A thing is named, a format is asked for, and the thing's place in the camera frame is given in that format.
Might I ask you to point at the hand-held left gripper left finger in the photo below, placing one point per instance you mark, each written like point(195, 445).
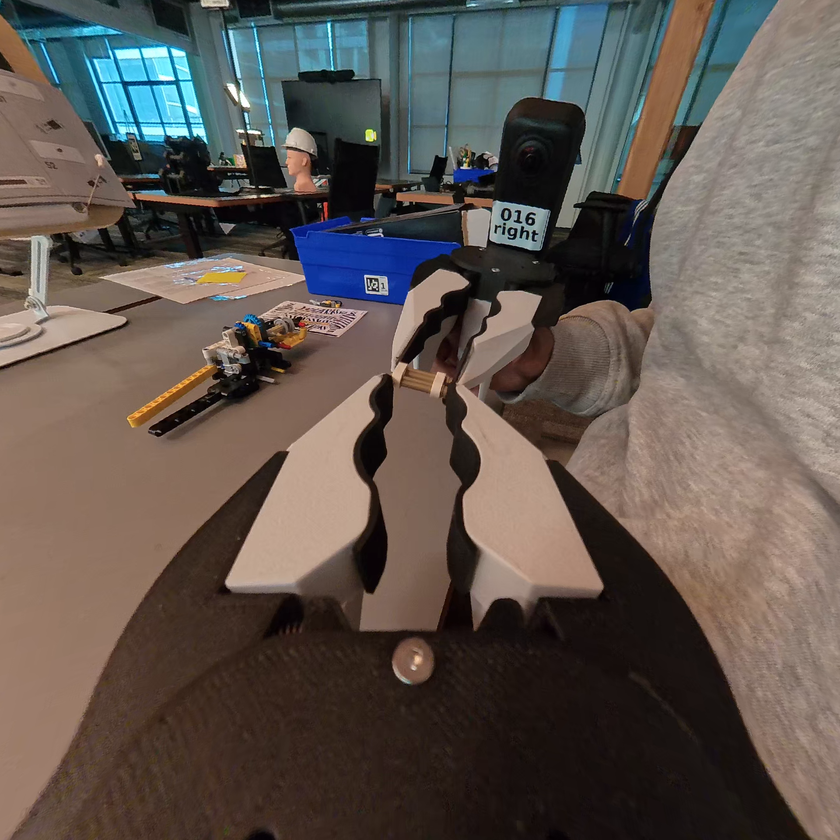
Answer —
point(308, 518)

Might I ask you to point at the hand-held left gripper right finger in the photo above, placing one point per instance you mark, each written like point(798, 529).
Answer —
point(525, 525)

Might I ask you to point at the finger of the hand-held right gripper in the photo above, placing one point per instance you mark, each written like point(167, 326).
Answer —
point(413, 315)
point(508, 331)

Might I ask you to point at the tan lego axle white connectors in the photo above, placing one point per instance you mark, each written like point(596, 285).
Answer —
point(420, 382)

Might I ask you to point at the person's right forearm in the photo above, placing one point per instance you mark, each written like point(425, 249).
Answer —
point(590, 354)

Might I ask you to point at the small yellow black lego piece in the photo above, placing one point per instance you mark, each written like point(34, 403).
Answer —
point(326, 303)

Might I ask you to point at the partly built lego model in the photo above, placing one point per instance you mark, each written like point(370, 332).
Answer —
point(249, 354)

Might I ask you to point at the lego instruction booklet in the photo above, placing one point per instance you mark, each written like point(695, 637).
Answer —
point(52, 144)

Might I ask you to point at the person's right hand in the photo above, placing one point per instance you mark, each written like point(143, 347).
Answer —
point(531, 367)

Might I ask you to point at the small blue bin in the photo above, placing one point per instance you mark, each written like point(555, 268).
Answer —
point(469, 176)

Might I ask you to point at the zebra striped sticker sheet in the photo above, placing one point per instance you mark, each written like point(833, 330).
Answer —
point(328, 323)

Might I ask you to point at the white rounded board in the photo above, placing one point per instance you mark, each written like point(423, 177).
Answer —
point(476, 226)

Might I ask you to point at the black flat case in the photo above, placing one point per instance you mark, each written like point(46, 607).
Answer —
point(413, 226)

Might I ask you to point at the blue plastic bin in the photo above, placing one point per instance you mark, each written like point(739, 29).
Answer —
point(334, 269)

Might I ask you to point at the blue jacket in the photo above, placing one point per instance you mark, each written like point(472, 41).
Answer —
point(633, 249)

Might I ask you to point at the black high-back office chair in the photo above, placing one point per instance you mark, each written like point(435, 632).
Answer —
point(354, 180)

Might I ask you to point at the wooden column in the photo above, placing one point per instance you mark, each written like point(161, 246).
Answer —
point(669, 92)

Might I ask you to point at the mannequin head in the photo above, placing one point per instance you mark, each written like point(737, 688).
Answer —
point(302, 174)

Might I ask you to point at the yellow paper note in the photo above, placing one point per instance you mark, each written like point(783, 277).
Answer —
point(222, 277)

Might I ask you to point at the white hard hat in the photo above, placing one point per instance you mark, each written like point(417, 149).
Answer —
point(300, 141)

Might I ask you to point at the black desk monitor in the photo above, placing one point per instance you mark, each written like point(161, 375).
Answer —
point(262, 167)

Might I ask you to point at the large black screen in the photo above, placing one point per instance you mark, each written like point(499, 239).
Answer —
point(334, 111)

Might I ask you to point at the long wood-top desk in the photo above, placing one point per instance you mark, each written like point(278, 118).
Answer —
point(197, 198)

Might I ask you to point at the laminated paper sheet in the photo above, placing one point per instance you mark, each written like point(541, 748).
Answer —
point(151, 279)

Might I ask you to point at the dark equipment on desk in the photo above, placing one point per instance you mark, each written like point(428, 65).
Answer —
point(187, 164)

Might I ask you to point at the floor lamp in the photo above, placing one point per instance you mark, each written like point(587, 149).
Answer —
point(236, 97)

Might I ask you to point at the large paned window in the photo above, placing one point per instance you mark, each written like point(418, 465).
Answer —
point(144, 92)

